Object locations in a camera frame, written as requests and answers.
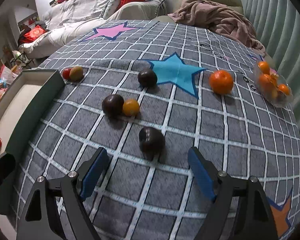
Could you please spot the orange tangerine loose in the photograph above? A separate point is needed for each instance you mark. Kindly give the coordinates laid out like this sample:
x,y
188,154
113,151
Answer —
x,y
221,82

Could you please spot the shallow white tray box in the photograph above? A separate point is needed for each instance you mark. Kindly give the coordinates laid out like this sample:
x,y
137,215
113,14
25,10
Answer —
x,y
23,104

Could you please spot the clear bowl of tangerines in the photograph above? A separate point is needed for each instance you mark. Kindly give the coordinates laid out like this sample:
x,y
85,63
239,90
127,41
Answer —
x,y
272,85

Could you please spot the teal curtain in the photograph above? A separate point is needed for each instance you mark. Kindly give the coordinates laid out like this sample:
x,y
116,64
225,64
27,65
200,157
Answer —
x,y
277,23

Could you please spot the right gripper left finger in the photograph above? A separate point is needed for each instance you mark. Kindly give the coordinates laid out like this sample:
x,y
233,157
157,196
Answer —
x,y
79,185

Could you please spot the white covered sofa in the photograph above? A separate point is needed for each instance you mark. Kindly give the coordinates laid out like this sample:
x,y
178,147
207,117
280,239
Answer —
x,y
73,18

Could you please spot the red tomato behind box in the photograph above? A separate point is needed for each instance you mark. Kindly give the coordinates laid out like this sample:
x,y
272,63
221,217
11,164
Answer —
x,y
66,73

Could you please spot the grey checked tablecloth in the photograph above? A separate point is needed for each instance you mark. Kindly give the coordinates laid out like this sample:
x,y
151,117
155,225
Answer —
x,y
135,198

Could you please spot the pink brown blanket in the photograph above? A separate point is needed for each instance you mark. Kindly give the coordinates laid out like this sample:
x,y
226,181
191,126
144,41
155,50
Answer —
x,y
220,19

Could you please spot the red gift bag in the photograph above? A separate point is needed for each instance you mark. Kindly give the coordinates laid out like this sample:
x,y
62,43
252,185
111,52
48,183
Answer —
x,y
31,35

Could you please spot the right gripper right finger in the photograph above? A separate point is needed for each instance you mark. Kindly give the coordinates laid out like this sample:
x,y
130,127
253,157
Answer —
x,y
218,187

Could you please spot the brown kiwi by box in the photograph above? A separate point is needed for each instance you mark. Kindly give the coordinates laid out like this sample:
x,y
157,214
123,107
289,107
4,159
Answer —
x,y
76,74

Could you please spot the small yellow tomato beside plum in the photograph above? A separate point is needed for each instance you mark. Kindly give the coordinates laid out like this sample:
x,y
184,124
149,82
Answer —
x,y
130,107

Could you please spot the dark plum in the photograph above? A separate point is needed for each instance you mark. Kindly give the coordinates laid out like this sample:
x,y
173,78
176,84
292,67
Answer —
x,y
112,105
151,142
147,78

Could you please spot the bagged bread snacks pile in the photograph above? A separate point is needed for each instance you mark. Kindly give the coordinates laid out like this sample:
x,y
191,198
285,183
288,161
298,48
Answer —
x,y
7,76

